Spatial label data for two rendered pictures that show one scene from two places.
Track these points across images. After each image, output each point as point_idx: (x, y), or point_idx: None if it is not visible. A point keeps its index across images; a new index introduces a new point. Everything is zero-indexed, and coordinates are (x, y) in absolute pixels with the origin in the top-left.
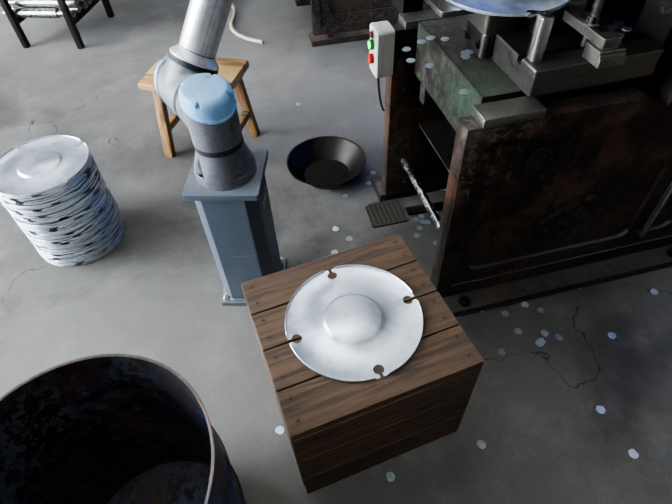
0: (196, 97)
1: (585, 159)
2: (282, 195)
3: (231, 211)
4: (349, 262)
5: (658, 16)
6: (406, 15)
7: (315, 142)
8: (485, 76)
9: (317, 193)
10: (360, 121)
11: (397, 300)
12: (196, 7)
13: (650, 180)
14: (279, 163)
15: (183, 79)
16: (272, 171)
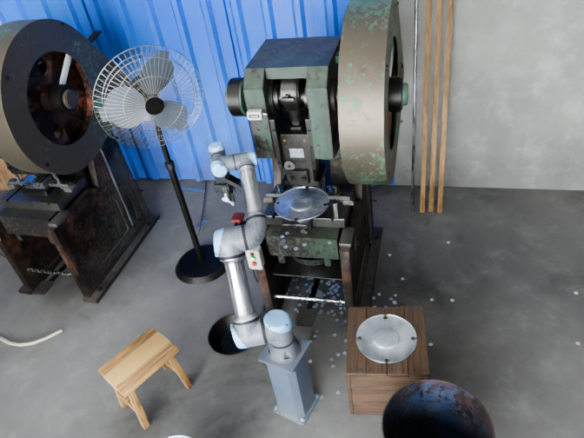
0: (282, 322)
1: (358, 231)
2: (237, 369)
3: (302, 361)
4: (355, 329)
5: (340, 178)
6: None
7: (211, 334)
8: (323, 233)
9: (248, 351)
10: (202, 308)
11: (384, 321)
12: (243, 295)
13: (363, 222)
14: (207, 361)
15: (259, 325)
16: (211, 368)
